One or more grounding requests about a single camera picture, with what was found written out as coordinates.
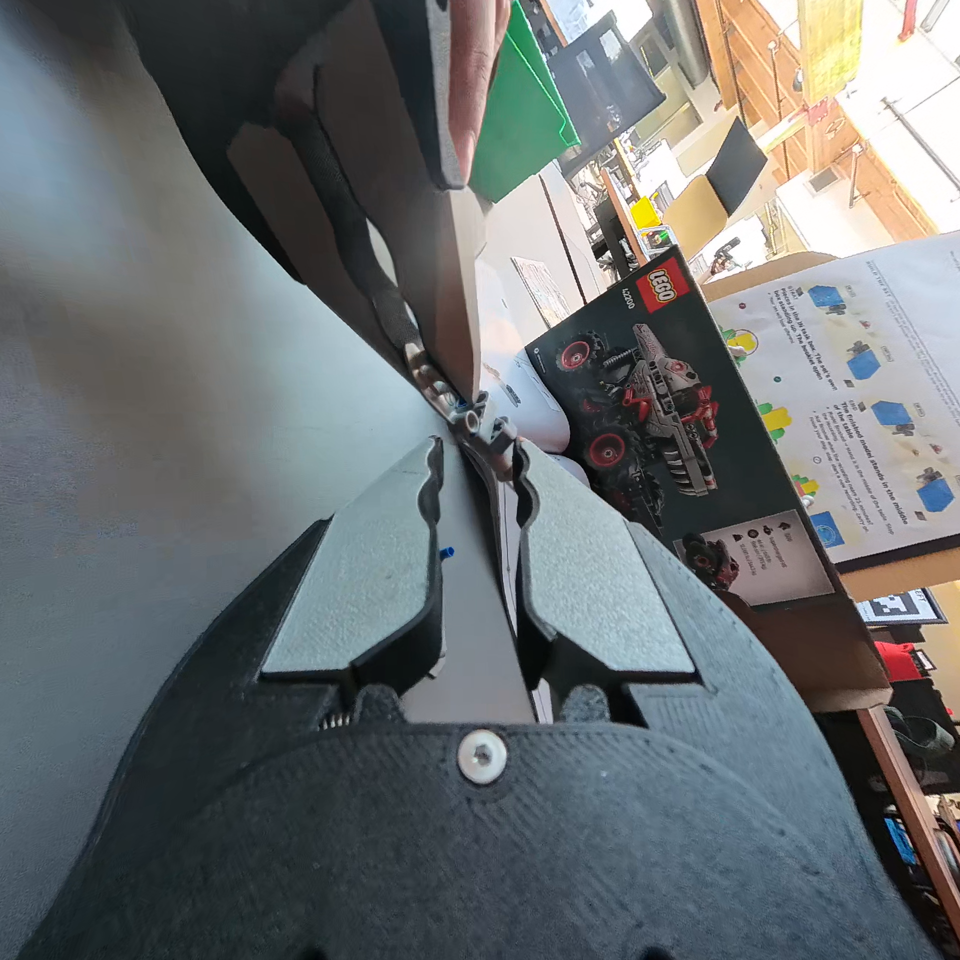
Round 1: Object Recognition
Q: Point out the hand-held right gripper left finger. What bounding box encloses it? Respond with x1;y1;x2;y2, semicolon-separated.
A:
259;436;448;699

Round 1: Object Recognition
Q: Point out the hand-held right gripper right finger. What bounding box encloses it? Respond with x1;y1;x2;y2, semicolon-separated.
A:
511;439;699;697

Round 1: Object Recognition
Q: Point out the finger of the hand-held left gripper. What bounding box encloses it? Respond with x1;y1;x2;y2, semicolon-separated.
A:
315;0;490;399
227;66;426;363

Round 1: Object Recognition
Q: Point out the grey toy brick assembly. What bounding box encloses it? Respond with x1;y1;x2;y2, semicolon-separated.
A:
405;341;520;481

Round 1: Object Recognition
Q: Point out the black toy brick set box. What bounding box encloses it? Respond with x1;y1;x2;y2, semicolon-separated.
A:
525;246;856;610

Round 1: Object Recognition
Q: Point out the person's left hand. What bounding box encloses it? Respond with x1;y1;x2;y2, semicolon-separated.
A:
447;0;513;181

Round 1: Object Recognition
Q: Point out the sticker sheet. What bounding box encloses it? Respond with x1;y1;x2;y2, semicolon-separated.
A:
511;256;573;327

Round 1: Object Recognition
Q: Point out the green plastic bin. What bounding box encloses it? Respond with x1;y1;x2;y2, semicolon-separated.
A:
468;0;582;204

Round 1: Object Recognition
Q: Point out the open instruction booklet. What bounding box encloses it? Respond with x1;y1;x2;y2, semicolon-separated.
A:
459;330;595;723

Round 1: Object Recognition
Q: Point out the black computer monitor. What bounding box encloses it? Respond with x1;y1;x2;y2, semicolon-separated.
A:
547;11;667;177

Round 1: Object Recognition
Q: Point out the framed marker sign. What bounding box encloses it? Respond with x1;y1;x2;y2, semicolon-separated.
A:
855;588;948;627

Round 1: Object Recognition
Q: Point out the black and tan chair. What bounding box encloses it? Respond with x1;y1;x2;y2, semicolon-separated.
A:
663;116;770;260

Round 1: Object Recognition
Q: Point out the printed instruction poster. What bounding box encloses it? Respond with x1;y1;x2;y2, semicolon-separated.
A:
708;228;960;575

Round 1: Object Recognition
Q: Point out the wooden side table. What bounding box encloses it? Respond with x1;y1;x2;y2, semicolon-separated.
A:
855;705;960;939

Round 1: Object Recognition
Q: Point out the metal ventilation duct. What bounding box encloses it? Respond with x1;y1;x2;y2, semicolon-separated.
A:
663;0;710;87

